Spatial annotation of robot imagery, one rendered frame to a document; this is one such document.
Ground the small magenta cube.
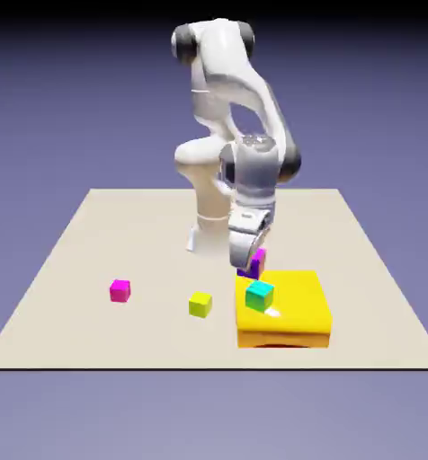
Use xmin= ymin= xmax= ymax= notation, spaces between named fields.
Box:
xmin=109 ymin=279 xmax=132 ymax=304

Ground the small yellow-green cube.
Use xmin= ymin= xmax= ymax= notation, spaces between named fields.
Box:
xmin=188 ymin=291 xmax=213 ymax=320

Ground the small teal cube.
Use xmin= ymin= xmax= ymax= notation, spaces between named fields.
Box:
xmin=245 ymin=279 xmax=275 ymax=313

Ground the small purple cube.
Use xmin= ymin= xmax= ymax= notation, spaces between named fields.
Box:
xmin=236 ymin=246 xmax=268 ymax=281

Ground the large yellow box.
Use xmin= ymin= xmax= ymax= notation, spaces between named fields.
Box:
xmin=234 ymin=270 xmax=334 ymax=349

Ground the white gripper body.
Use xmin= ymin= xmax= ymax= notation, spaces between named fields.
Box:
xmin=227 ymin=229 xmax=268 ymax=270

